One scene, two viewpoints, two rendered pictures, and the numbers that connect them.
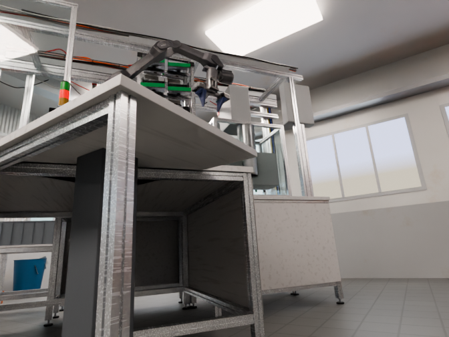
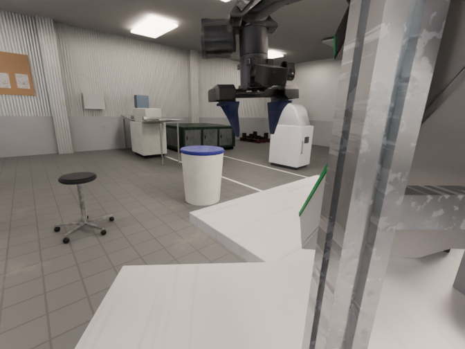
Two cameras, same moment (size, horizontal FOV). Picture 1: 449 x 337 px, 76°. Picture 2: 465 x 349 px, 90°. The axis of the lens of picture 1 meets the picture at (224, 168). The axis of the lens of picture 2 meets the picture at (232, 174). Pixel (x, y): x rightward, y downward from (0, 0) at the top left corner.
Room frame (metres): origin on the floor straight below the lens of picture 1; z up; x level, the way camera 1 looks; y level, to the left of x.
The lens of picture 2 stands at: (1.72, 0.15, 1.14)
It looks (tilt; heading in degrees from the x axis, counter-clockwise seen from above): 15 degrees down; 197
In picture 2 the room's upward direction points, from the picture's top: 2 degrees clockwise
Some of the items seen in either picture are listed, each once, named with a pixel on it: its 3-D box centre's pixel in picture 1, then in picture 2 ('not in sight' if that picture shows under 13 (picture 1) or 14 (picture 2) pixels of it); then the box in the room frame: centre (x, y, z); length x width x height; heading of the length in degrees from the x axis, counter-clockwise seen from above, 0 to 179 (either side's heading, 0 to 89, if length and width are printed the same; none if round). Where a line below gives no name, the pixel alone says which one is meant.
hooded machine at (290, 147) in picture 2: not in sight; (291, 136); (-3.48, -0.11, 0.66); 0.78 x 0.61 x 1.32; 60
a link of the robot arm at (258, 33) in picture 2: (212, 73); (253, 37); (1.22, 0.03, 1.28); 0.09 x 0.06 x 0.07; 110
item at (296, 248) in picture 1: (259, 251); not in sight; (2.62, -0.26, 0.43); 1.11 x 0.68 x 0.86; 112
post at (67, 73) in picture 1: (67, 79); not in sight; (1.45, 0.88, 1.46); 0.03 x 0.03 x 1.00; 22
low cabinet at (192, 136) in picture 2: not in sight; (196, 136); (-4.85, -3.06, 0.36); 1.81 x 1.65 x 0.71; 148
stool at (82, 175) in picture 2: not in sight; (84, 202); (0.18, -1.77, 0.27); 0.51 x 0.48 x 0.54; 66
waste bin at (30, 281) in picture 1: (30, 275); not in sight; (4.51, 2.96, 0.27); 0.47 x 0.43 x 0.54; 148
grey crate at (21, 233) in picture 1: (37, 234); not in sight; (3.06, 1.99, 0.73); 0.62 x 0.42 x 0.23; 112
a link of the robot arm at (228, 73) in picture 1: (220, 71); (231, 24); (1.24, -0.01, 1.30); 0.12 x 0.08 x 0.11; 110
